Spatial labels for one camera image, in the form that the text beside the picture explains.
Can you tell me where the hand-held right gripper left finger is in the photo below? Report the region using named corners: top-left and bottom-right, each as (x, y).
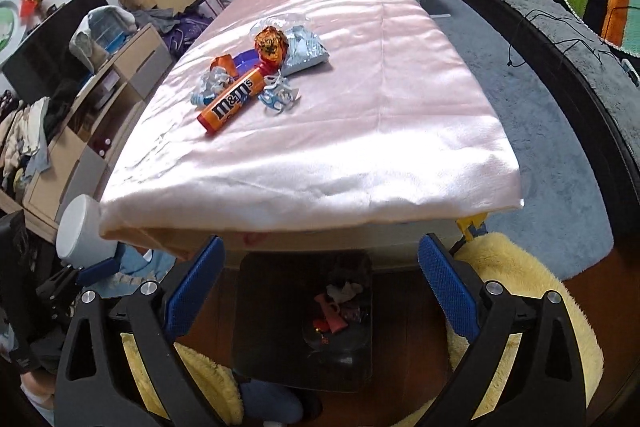
top-left (54, 235), bottom-right (236, 427)

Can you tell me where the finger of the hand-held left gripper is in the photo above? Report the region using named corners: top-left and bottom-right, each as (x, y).
top-left (35, 255), bottom-right (121, 313)

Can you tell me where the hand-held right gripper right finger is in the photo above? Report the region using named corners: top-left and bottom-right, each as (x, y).
top-left (418, 233), bottom-right (587, 427)

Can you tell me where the black trash bin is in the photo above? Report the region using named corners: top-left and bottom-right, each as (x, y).
top-left (231, 249), bottom-right (375, 394)

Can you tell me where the purple plastic plate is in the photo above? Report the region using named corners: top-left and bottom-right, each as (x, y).
top-left (227, 49), bottom-right (263, 80)

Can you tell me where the clear plastic bag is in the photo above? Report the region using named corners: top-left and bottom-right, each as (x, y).
top-left (282, 27), bottom-right (331, 75)

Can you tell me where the person's left forearm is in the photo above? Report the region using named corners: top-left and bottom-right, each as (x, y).
top-left (0, 302), bottom-right (56, 425)

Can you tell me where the white round container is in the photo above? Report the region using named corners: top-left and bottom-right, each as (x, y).
top-left (55, 195), bottom-right (118, 268)

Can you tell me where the blue denim garment with lace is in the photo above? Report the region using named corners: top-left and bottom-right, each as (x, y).
top-left (117, 247), bottom-right (176, 288)

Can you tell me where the yellow fluffy blanket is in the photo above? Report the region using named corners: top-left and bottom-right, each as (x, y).
top-left (120, 232), bottom-right (606, 427)

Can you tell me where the pile of crumpled litter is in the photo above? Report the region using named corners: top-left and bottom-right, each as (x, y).
top-left (312, 279), bottom-right (368, 335)

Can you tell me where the cream table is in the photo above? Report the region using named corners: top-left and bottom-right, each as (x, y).
top-left (225, 217), bottom-right (466, 268)

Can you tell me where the pile of clothes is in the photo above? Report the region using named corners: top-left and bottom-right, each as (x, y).
top-left (0, 89), bottom-right (56, 208)

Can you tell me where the blue grey rug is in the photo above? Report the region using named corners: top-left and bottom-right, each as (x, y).
top-left (425, 0), bottom-right (616, 280)

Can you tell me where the orange candy tube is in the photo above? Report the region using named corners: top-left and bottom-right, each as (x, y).
top-left (196, 66), bottom-right (264, 135)

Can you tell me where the pink satin tablecloth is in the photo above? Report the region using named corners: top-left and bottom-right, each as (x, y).
top-left (98, 0), bottom-right (525, 258)

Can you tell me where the blue white crumpled wrapper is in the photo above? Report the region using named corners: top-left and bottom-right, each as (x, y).
top-left (258, 75), bottom-right (301, 114)

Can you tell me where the wooden low cabinet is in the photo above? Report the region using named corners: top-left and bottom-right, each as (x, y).
top-left (22, 23), bottom-right (173, 243)

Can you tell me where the black sofa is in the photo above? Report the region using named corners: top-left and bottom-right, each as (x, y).
top-left (445, 0), bottom-right (640, 258)

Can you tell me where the black television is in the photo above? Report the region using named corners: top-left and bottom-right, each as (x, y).
top-left (1, 0), bottom-right (110, 105)

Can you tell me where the orange wrapper scrap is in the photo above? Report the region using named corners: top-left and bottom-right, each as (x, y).
top-left (210, 55), bottom-right (238, 75)

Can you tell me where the blue cage with grey cover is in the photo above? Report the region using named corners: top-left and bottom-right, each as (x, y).
top-left (69, 5), bottom-right (136, 72)

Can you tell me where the purple cloth bag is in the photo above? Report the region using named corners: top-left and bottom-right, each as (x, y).
top-left (165, 14), bottom-right (213, 52)

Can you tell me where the orange crumpled wrapper ball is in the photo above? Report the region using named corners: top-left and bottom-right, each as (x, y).
top-left (253, 25), bottom-right (291, 65)

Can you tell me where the grey fleece blanket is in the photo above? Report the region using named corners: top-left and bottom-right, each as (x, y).
top-left (465, 0), bottom-right (640, 148)

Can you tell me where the black cable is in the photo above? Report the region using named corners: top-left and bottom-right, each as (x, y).
top-left (507, 9), bottom-right (608, 68)

